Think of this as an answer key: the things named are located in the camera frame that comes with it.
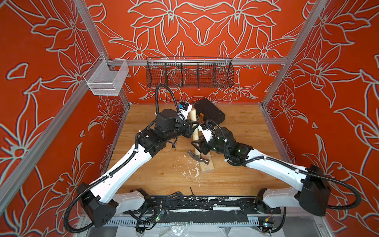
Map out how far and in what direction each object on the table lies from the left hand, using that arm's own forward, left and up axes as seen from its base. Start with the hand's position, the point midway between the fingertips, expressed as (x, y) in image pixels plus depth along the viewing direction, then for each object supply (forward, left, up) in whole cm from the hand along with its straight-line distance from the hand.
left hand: (197, 121), depth 66 cm
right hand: (-2, +1, -11) cm, 12 cm away
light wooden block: (-9, -6, -30) cm, 32 cm away
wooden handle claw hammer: (-8, -1, -19) cm, 20 cm away
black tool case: (+35, -7, -29) cm, 46 cm away
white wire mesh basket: (+34, +60, -2) cm, 69 cm away
